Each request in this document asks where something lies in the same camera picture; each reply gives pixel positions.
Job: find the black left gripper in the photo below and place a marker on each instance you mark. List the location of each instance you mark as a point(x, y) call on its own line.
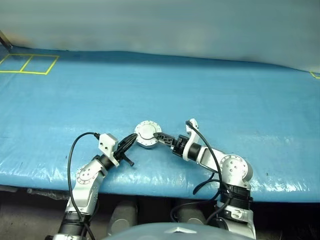
point(120, 153)

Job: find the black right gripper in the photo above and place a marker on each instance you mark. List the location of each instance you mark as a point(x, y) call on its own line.
point(179, 146)

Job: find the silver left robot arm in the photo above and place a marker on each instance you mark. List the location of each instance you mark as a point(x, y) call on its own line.
point(87, 175)

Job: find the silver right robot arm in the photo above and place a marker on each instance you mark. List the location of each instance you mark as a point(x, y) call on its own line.
point(232, 167)

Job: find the blue plastic table cover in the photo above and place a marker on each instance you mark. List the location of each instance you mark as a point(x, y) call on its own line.
point(100, 100)

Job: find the grey rounded shape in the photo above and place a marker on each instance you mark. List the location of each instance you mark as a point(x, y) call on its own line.
point(122, 216)
point(190, 215)

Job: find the grey robot torso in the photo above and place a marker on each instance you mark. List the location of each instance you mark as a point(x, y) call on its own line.
point(160, 232)

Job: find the metal bar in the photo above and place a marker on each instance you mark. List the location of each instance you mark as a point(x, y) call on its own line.
point(5, 41)

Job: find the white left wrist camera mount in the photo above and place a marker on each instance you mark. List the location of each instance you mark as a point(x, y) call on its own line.
point(107, 143)

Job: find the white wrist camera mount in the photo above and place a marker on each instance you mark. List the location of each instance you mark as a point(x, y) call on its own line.
point(107, 143)
point(191, 141)

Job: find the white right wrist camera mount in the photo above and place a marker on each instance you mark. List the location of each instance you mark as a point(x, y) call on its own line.
point(191, 141)

